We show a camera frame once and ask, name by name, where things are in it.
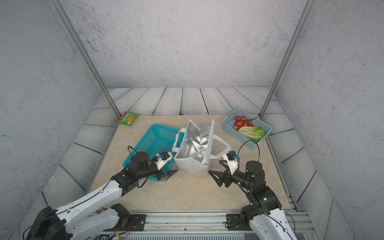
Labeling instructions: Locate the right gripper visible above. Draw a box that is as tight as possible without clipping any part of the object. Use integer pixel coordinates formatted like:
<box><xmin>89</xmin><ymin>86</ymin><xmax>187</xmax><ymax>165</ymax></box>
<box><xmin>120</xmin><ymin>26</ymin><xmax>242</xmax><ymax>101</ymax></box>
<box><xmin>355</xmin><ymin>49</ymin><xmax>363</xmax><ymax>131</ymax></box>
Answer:
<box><xmin>209</xmin><ymin>160</ymin><xmax>254</xmax><ymax>193</ymax></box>

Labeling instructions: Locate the teal plastic basket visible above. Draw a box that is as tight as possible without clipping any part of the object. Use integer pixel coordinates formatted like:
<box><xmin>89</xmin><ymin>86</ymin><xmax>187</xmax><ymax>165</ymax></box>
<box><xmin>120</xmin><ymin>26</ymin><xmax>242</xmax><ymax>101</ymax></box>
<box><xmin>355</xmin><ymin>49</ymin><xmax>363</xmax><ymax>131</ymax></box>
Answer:
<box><xmin>113</xmin><ymin>124</ymin><xmax>181</xmax><ymax>187</ymax></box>

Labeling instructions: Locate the white insulated delivery bag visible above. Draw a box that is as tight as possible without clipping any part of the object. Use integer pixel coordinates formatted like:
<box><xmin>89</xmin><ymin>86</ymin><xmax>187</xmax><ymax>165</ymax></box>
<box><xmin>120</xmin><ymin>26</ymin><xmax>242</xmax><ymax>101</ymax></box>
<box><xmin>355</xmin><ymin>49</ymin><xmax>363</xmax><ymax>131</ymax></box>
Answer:
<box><xmin>172</xmin><ymin>120</ymin><xmax>231</xmax><ymax>176</ymax></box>

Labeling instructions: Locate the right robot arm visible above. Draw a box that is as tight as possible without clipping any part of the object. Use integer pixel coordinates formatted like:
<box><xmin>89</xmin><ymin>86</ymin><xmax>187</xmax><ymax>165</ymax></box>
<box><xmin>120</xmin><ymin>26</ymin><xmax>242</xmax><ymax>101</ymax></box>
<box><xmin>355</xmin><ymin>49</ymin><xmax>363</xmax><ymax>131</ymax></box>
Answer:
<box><xmin>209</xmin><ymin>150</ymin><xmax>297</xmax><ymax>240</ymax></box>

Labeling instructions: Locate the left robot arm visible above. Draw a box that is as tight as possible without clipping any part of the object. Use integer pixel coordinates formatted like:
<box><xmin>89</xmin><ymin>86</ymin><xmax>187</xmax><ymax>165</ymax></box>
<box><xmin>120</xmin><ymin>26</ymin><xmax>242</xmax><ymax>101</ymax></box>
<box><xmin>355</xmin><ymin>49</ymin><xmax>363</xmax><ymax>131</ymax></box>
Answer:
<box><xmin>22</xmin><ymin>148</ymin><xmax>179</xmax><ymax>240</ymax></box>

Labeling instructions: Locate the light blue plastic basket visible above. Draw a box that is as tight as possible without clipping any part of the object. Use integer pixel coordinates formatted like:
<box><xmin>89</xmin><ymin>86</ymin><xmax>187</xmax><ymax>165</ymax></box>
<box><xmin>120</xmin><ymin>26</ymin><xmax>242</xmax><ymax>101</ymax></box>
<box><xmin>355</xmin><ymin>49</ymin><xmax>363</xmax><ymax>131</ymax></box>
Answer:
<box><xmin>222</xmin><ymin>108</ymin><xmax>273</xmax><ymax>150</ymax></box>

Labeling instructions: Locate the green lettuce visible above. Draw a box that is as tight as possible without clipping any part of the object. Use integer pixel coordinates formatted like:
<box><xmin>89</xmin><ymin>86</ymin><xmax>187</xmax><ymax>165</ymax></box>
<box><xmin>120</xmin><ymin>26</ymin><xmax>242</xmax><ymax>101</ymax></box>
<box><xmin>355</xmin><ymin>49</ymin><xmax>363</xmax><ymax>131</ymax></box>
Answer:
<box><xmin>238</xmin><ymin>126</ymin><xmax>265</xmax><ymax>142</ymax></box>

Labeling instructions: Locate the red cherry tomato bunch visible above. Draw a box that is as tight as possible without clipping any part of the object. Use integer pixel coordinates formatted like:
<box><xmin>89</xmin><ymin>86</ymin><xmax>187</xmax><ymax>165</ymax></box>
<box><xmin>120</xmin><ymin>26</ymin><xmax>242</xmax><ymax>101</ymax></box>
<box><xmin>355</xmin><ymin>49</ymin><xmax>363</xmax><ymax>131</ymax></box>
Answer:
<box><xmin>233</xmin><ymin>116</ymin><xmax>253</xmax><ymax>131</ymax></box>

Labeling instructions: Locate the green snack packet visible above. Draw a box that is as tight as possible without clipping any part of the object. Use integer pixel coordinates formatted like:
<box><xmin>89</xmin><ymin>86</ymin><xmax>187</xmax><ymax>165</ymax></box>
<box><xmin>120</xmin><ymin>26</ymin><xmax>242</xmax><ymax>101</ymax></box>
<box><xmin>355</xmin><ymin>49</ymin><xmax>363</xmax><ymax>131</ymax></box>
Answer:
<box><xmin>115</xmin><ymin>112</ymin><xmax>139</xmax><ymax>126</ymax></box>

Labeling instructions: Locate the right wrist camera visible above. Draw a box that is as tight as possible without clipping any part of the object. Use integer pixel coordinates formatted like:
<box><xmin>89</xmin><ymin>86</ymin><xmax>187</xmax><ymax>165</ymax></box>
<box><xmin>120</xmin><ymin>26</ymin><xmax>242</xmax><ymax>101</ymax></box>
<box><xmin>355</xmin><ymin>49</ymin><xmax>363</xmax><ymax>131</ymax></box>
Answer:
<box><xmin>226</xmin><ymin>151</ymin><xmax>240</xmax><ymax>175</ymax></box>

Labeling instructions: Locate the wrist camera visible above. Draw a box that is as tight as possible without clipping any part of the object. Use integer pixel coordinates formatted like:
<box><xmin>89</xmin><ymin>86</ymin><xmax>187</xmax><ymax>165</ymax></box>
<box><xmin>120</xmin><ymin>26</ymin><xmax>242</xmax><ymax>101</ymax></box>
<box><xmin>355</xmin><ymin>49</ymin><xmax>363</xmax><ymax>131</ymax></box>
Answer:
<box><xmin>153</xmin><ymin>152</ymin><xmax>173</xmax><ymax>171</ymax></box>
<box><xmin>226</xmin><ymin>151</ymin><xmax>240</xmax><ymax>175</ymax></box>

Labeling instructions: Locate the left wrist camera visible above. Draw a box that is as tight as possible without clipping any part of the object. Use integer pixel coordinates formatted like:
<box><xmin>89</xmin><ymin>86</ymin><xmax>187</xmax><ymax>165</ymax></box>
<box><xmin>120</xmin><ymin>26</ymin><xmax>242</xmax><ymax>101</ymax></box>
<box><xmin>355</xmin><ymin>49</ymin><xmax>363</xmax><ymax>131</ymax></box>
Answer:
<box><xmin>153</xmin><ymin>152</ymin><xmax>173</xmax><ymax>171</ymax></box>

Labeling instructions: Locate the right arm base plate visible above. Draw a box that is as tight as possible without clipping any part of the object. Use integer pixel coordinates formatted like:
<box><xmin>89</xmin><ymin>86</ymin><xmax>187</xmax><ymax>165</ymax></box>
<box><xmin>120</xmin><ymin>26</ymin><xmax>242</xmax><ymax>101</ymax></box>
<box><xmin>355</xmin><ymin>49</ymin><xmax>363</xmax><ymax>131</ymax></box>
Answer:
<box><xmin>225</xmin><ymin>213</ymin><xmax>269</xmax><ymax>233</ymax></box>

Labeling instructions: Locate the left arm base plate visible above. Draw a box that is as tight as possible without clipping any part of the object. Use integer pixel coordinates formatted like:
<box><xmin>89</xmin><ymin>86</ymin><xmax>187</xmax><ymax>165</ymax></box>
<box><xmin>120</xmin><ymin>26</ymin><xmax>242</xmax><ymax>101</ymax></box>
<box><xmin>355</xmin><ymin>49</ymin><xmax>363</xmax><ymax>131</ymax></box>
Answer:
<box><xmin>104</xmin><ymin>214</ymin><xmax>147</xmax><ymax>232</ymax></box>

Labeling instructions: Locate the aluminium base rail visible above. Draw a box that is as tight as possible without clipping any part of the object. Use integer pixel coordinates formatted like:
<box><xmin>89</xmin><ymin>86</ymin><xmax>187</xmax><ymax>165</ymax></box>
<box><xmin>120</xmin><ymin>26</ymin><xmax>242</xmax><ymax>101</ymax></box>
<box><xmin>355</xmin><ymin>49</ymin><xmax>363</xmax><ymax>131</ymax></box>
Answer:
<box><xmin>53</xmin><ymin>210</ymin><xmax>319</xmax><ymax>240</ymax></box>

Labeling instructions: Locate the right aluminium frame post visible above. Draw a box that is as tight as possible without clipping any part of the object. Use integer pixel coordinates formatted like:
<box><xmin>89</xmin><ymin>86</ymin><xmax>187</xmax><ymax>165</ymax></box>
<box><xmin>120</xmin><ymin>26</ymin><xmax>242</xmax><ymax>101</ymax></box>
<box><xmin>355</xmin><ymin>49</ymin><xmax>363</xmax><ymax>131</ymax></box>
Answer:
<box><xmin>259</xmin><ymin>0</ymin><xmax>316</xmax><ymax>118</ymax></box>

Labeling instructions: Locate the aluminium frame post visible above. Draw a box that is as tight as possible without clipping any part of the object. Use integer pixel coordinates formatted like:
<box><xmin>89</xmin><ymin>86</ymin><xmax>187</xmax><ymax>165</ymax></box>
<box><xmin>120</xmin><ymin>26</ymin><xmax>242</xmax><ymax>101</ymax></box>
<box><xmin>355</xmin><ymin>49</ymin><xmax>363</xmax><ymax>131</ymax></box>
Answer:
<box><xmin>49</xmin><ymin>0</ymin><xmax>121</xmax><ymax>117</ymax></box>
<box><xmin>259</xmin><ymin>0</ymin><xmax>316</xmax><ymax>118</ymax></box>

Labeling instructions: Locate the left aluminium frame post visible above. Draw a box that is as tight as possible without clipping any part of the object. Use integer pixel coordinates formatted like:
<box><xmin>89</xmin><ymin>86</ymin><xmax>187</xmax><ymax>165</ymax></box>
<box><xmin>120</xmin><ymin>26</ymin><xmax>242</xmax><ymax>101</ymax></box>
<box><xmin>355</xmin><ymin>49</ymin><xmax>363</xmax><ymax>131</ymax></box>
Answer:
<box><xmin>49</xmin><ymin>0</ymin><xmax>121</xmax><ymax>117</ymax></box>

